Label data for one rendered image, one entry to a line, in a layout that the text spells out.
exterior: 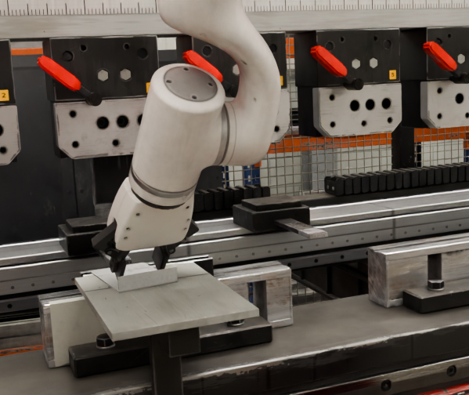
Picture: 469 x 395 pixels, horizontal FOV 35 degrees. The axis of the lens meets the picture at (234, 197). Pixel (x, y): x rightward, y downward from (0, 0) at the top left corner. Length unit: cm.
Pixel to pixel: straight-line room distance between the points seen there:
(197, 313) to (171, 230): 13
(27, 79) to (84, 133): 56
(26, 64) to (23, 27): 55
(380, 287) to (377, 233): 29
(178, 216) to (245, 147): 15
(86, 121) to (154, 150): 23
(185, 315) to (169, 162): 19
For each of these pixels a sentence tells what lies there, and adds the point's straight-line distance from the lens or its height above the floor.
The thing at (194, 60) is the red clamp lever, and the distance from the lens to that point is 104.
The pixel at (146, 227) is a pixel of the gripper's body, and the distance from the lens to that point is 94.
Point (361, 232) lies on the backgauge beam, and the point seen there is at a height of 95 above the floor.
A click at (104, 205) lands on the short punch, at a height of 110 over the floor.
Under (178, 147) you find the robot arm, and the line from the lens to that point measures 82.
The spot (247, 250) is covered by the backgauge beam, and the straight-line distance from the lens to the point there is 145.
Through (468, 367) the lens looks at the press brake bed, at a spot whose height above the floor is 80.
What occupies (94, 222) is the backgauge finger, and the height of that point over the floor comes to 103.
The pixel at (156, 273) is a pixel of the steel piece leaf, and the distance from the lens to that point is 102.
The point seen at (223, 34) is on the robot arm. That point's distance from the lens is 78.
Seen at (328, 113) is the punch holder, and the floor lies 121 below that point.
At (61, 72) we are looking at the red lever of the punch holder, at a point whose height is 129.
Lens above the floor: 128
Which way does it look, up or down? 9 degrees down
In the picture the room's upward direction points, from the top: 3 degrees counter-clockwise
